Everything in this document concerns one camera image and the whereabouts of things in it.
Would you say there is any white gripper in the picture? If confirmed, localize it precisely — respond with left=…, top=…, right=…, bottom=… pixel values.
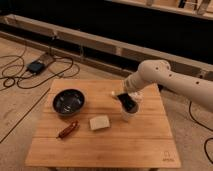
left=111, top=78, right=143, bottom=103

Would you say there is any black eraser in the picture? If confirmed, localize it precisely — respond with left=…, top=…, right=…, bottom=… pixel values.
left=118, top=93, right=138, bottom=113

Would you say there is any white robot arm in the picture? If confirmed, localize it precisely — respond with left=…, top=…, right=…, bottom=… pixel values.
left=113, top=60, right=213, bottom=112

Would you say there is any white ceramic cup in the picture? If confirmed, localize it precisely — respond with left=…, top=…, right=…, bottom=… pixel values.
left=121, top=104, right=139, bottom=122

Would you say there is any wooden table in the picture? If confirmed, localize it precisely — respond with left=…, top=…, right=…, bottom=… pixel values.
left=25, top=79, right=181, bottom=168

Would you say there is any dark metal bowl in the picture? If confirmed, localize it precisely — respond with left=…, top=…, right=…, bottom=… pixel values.
left=52, top=89, right=85, bottom=117

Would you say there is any brown wooden stick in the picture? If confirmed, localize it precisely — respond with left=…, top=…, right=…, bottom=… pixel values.
left=58, top=121, right=78, bottom=139

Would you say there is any blue power adapter box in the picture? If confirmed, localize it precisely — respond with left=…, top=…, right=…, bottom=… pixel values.
left=27, top=61, right=45, bottom=74

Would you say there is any black cable right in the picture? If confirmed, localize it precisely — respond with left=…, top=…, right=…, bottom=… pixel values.
left=188, top=99, right=213, bottom=166

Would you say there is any black floor cable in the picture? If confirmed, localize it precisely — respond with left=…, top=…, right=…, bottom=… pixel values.
left=0, top=44, right=81, bottom=90

